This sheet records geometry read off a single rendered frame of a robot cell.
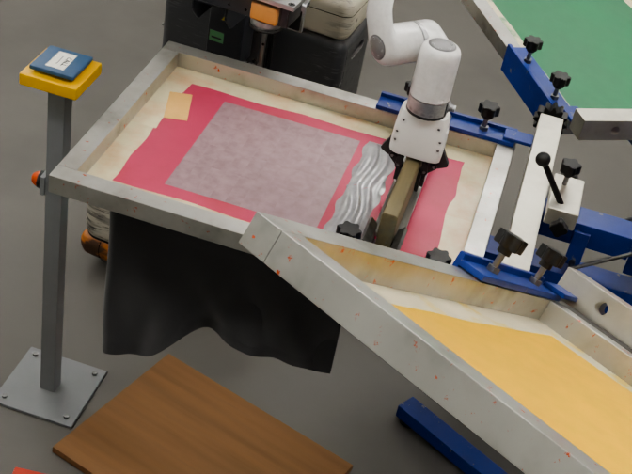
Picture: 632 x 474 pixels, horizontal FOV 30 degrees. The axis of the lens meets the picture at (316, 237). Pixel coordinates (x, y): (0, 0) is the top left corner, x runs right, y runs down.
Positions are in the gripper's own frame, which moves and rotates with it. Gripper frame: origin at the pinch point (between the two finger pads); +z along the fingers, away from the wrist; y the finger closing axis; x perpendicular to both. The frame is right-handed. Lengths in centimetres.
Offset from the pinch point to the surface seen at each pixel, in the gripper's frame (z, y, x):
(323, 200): 6.0, 14.3, 7.4
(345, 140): 6.0, 15.9, -15.6
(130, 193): 3, 46, 27
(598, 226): -2.5, -36.4, 2.0
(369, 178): 5.7, 8.0, -4.1
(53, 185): 5, 60, 29
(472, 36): 101, 11, -277
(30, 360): 101, 87, -18
